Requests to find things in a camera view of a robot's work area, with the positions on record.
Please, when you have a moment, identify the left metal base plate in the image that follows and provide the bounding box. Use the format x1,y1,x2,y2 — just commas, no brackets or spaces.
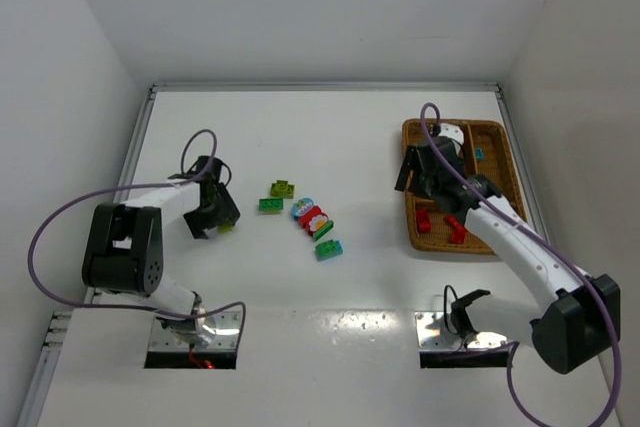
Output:
148,310,244,354

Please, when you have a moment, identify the metal base plate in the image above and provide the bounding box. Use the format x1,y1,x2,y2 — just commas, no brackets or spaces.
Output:
414,311,509,354
148,310,244,354

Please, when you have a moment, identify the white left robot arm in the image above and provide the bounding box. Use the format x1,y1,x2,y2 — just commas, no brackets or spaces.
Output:
82,156,240,347

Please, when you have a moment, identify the lime hollow lego brick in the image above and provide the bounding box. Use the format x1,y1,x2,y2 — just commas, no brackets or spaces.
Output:
270,179,295,199

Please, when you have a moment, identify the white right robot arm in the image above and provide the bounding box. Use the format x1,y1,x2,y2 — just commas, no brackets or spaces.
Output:
395,136,620,374

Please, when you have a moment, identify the lime square lego brick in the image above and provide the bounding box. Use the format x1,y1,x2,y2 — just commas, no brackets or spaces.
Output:
218,222,233,234

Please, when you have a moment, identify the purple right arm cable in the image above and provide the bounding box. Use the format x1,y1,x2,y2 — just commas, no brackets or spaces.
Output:
419,102,624,426

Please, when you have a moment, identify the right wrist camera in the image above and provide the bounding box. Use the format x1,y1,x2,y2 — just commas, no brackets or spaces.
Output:
438,122,465,144

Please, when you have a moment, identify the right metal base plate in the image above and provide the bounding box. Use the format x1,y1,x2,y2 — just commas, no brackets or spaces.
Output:
414,311,509,354

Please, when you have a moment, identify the green and blue lego stack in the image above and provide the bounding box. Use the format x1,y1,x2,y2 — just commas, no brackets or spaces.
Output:
315,239,344,262

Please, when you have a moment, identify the red flower picture lego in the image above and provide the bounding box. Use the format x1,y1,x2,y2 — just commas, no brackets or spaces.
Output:
298,205,329,236

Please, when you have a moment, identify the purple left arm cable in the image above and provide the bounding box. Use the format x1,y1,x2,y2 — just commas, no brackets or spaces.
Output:
27,129,247,343

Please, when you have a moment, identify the red curved lego brick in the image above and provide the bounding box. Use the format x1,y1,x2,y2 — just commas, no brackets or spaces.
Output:
449,228,467,245

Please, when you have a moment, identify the green long lego brick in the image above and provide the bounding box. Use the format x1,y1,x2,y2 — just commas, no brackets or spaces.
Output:
258,198,284,212

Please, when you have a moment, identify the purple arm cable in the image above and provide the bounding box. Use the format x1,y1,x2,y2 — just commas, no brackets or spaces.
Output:
27,129,247,343
419,102,624,426

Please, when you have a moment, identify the green flat lego base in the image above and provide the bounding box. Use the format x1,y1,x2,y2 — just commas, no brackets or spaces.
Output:
312,220,334,241

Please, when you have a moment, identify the red long lego brick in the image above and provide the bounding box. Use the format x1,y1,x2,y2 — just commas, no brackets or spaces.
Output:
415,209,432,234

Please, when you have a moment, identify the small red lego brick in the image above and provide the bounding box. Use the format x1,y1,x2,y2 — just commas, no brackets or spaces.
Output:
444,214,463,229

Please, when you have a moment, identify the wicker divided basket tray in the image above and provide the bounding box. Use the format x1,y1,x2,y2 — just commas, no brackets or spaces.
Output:
401,118,526,254

